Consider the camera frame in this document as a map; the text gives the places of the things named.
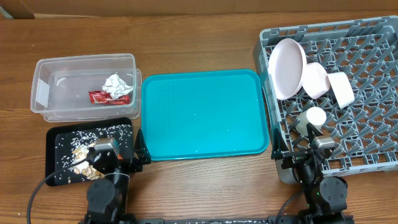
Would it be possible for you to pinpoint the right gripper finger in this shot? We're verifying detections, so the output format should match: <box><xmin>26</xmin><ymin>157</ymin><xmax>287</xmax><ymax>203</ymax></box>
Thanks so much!
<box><xmin>306</xmin><ymin>123</ymin><xmax>323</xmax><ymax>139</ymax></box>
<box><xmin>271</xmin><ymin>129</ymin><xmax>288</xmax><ymax>159</ymax></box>

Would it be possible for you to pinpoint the small white cup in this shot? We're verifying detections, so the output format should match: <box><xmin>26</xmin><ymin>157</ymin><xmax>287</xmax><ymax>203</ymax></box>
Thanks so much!
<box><xmin>295</xmin><ymin>106</ymin><xmax>326</xmax><ymax>136</ymax></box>

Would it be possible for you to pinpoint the pink bowl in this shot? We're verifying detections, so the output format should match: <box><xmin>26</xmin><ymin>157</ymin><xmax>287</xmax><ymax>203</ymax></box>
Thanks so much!
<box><xmin>302</xmin><ymin>62</ymin><xmax>330</xmax><ymax>99</ymax></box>

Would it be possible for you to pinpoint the white bowl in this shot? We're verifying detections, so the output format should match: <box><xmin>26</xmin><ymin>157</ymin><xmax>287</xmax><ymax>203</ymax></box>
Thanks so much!
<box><xmin>327</xmin><ymin>72</ymin><xmax>354</xmax><ymax>109</ymax></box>

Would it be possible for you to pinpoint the red snack wrapper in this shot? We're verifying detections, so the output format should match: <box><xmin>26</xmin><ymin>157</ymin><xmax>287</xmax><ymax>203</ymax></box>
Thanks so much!
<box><xmin>88</xmin><ymin>91</ymin><xmax>130</xmax><ymax>105</ymax></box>

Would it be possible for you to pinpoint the white tissue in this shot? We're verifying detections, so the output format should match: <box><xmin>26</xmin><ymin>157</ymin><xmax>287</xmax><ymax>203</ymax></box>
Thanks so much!
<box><xmin>102</xmin><ymin>73</ymin><xmax>134</xmax><ymax>100</ymax></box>

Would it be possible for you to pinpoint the pink plate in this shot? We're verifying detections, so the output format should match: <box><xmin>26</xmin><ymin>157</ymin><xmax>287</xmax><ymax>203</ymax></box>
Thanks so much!
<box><xmin>268</xmin><ymin>39</ymin><xmax>307</xmax><ymax>100</ymax></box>

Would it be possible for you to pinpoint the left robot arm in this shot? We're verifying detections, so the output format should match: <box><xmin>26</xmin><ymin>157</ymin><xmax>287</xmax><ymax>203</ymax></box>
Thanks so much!
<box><xmin>83</xmin><ymin>130</ymin><xmax>151</xmax><ymax>223</ymax></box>

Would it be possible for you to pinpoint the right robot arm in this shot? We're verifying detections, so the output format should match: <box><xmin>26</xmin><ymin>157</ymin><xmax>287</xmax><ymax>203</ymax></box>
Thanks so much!
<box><xmin>268</xmin><ymin>123</ymin><xmax>354</xmax><ymax>224</ymax></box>

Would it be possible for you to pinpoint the grey dishwasher rack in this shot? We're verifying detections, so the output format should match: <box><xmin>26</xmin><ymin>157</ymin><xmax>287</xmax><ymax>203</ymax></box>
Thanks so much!
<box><xmin>253</xmin><ymin>16</ymin><xmax>397</xmax><ymax>176</ymax></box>

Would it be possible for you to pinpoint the peanut shells pile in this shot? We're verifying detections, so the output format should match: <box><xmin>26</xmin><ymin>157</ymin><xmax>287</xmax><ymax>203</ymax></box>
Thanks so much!
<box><xmin>72</xmin><ymin>142</ymin><xmax>104</xmax><ymax>180</ymax></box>

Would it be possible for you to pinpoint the white rice pile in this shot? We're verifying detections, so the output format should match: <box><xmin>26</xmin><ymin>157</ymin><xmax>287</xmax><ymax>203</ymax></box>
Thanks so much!
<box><xmin>54</xmin><ymin>124</ymin><xmax>134</xmax><ymax>185</ymax></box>

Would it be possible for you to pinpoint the black tray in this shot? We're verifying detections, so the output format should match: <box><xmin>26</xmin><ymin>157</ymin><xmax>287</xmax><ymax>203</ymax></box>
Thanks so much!
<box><xmin>45</xmin><ymin>118</ymin><xmax>133</xmax><ymax>187</ymax></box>

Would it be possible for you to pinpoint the teal serving tray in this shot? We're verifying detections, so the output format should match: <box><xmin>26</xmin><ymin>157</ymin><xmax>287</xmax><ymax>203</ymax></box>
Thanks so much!
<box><xmin>141</xmin><ymin>69</ymin><xmax>269</xmax><ymax>161</ymax></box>

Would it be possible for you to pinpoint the clear plastic bin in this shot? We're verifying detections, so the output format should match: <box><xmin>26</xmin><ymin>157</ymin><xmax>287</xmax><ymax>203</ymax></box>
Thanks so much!
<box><xmin>30</xmin><ymin>54</ymin><xmax>142</xmax><ymax>122</ymax></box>

